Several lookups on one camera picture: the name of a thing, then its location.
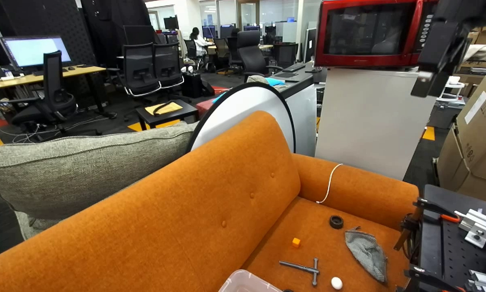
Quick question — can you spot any microwave door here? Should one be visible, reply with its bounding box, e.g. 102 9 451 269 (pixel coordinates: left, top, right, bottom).
316 0 424 67

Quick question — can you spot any red microwave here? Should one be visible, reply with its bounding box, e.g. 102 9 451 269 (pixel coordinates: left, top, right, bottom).
315 0 440 68

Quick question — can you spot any stack of cardboard boxes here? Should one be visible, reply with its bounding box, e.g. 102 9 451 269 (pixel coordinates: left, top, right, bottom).
437 75 486 205

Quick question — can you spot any white cabinet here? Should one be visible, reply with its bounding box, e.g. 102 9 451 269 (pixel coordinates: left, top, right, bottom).
315 67 438 181

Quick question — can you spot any white desk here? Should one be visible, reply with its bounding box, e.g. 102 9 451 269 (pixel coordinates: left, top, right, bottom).
267 61 326 157

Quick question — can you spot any black and orange clamp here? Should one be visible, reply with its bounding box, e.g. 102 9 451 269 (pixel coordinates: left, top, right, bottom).
394 198 462 251
404 266 466 292

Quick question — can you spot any black padded office chair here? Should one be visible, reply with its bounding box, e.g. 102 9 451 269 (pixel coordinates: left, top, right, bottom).
237 30 284 82

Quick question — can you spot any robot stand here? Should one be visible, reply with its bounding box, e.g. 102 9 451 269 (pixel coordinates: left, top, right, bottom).
405 185 486 292

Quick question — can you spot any round white reflector disc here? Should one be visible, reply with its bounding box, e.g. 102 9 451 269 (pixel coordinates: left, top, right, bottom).
186 82 297 154

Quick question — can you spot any grey cloth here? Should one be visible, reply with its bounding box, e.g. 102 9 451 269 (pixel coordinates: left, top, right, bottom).
345 226 388 283

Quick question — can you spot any person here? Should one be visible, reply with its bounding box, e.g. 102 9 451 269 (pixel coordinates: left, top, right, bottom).
189 27 212 62

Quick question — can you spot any black bag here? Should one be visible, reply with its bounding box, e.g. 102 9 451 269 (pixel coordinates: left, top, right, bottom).
182 71 216 99

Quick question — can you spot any small black table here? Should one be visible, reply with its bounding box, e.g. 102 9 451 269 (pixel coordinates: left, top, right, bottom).
136 99 199 131

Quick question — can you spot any metal T-shaped wrench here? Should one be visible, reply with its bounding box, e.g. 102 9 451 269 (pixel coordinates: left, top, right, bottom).
279 258 320 287

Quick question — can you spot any yellow cloth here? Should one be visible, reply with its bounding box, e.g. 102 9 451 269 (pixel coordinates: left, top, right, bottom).
145 101 183 116

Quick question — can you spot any row of black office chairs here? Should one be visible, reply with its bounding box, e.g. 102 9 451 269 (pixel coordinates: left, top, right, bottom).
107 42 186 103

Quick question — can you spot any clear plastic bin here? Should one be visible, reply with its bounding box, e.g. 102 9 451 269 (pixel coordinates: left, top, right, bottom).
218 269 284 292

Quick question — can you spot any orange fabric sofa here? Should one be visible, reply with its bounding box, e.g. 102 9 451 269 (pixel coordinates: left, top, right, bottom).
0 110 420 292

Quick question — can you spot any grey cushion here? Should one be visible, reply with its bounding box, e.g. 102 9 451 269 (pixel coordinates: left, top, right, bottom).
0 121 199 240

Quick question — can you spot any lit monitor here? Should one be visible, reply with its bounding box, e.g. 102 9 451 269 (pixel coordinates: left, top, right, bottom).
0 35 72 69

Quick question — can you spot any wooden desk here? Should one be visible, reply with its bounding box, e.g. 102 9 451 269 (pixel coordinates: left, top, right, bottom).
0 66 118 119

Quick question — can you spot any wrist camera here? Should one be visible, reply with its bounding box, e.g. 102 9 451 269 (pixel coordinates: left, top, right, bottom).
410 20 470 99

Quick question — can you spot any white cable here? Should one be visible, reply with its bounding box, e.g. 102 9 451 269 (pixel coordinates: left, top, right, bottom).
316 163 344 204

